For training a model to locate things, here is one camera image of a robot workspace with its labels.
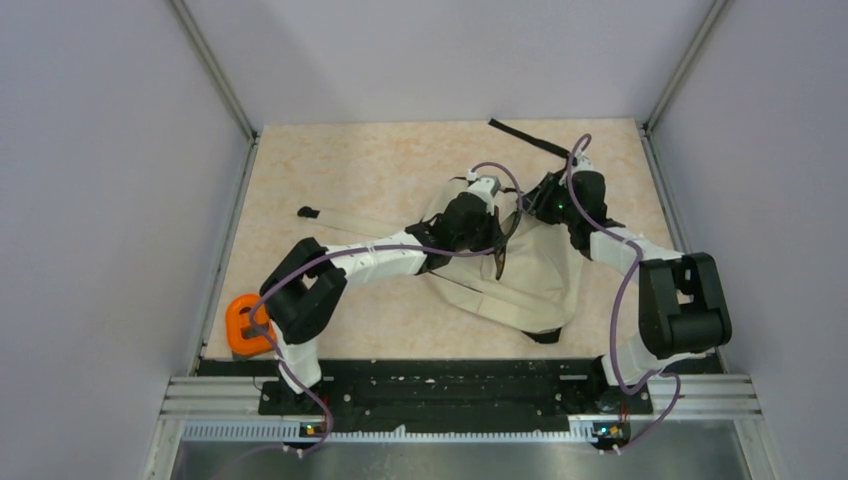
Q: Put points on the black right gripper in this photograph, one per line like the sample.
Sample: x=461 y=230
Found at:
x=537 y=200

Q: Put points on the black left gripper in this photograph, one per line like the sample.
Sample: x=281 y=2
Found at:
x=494 y=234

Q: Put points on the cream canvas backpack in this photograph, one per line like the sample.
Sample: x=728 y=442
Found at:
x=535 y=289

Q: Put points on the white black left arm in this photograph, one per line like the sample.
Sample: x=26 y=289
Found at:
x=302 y=293

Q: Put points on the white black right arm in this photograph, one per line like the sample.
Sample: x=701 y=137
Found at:
x=682 y=309

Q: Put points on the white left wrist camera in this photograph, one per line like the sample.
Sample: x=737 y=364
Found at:
x=485 y=187

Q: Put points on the aluminium frame rail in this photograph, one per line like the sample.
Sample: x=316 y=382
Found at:
x=211 y=67

